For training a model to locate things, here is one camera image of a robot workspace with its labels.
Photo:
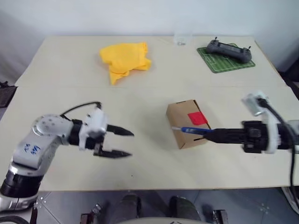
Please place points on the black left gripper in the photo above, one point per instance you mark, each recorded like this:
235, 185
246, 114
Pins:
97, 143

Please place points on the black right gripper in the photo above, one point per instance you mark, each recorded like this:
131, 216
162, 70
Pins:
253, 137

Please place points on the blue pen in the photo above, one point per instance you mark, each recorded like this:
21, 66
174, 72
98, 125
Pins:
187, 129

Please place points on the brown cardboard box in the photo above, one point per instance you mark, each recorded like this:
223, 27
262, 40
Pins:
180, 114

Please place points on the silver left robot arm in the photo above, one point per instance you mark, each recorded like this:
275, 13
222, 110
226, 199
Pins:
35, 149

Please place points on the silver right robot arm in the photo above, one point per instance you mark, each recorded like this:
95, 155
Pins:
296, 130

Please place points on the red tape piece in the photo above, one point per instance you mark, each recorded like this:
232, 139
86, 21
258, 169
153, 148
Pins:
197, 117

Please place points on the green soccer field mat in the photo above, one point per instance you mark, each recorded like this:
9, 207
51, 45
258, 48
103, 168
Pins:
222, 64

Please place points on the yellow cloth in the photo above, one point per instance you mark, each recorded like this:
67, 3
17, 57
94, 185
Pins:
123, 58

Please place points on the grey handheld controller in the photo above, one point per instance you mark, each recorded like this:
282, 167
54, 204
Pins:
226, 49

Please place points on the clear plastic cup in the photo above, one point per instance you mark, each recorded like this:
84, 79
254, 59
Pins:
181, 39

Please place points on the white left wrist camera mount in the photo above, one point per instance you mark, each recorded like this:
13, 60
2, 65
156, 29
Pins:
95, 121

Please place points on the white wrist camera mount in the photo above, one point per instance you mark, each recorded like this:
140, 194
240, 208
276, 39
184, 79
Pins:
271, 126
95, 121

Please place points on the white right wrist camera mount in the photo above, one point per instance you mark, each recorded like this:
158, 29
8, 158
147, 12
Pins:
271, 126

